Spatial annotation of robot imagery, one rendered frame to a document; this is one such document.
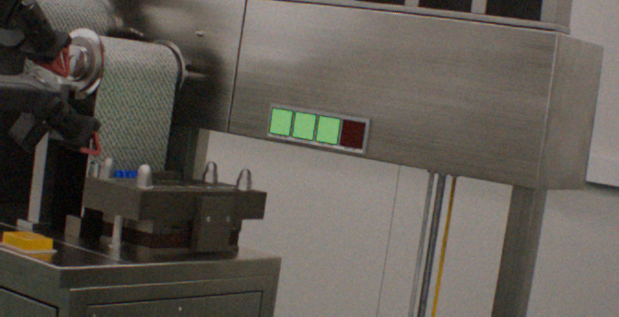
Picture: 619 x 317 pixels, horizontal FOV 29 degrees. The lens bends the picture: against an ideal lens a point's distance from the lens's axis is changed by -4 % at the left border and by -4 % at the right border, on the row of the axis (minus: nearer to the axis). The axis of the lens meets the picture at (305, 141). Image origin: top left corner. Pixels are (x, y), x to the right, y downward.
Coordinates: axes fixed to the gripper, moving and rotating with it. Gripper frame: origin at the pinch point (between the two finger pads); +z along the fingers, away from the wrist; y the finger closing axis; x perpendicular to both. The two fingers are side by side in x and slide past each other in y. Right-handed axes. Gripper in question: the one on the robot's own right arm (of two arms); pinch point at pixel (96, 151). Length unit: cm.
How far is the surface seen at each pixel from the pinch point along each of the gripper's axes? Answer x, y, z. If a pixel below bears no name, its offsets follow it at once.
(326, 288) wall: 69, -109, 264
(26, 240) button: -27.8, 13.2, -18.0
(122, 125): 8.0, 0.3, 2.8
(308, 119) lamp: 25.3, 30.7, 19.4
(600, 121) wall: 147, 4, 219
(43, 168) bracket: -7.9, -8.0, -3.6
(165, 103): 18.9, 0.3, 11.1
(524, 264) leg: 14, 77, 45
